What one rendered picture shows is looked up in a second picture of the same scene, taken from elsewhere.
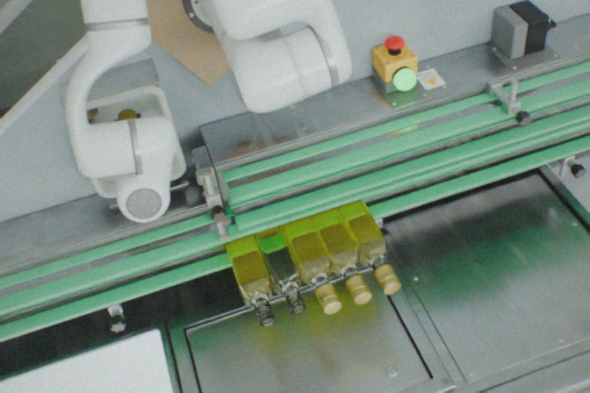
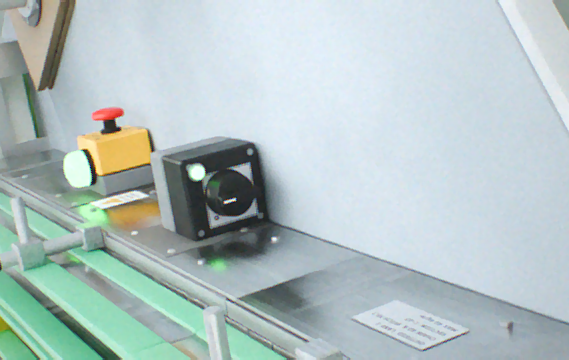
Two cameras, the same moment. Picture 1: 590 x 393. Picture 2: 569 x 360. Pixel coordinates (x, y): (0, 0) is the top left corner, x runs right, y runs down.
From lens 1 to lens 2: 1.84 m
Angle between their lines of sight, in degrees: 70
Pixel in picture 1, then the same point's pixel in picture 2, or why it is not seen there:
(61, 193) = not seen: hidden behind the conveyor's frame
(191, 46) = (21, 30)
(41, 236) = not seen: outside the picture
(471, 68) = (142, 213)
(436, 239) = not seen: outside the picture
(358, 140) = (5, 210)
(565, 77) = (125, 288)
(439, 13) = (173, 105)
